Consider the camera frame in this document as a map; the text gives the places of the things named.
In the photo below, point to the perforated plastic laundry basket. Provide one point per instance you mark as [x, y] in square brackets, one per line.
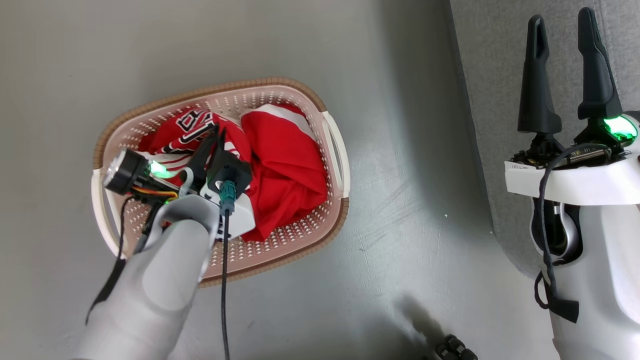
[300, 240]

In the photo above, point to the black ribbed round base part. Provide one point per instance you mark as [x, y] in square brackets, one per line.
[455, 349]

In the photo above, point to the grey fabric sofa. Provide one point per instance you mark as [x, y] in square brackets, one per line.
[490, 75]

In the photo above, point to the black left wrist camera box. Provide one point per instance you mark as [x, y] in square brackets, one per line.
[230, 172]

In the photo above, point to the red garment with white bands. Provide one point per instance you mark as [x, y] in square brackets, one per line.
[285, 170]

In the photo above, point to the red jersey with striped trim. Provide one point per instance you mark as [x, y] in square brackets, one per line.
[185, 127]

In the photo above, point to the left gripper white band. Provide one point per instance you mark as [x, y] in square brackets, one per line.
[125, 172]

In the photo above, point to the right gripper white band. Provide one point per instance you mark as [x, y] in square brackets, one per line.
[575, 182]

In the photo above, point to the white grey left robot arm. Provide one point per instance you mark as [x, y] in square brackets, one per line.
[150, 290]

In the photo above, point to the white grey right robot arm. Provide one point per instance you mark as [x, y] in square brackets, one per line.
[610, 280]

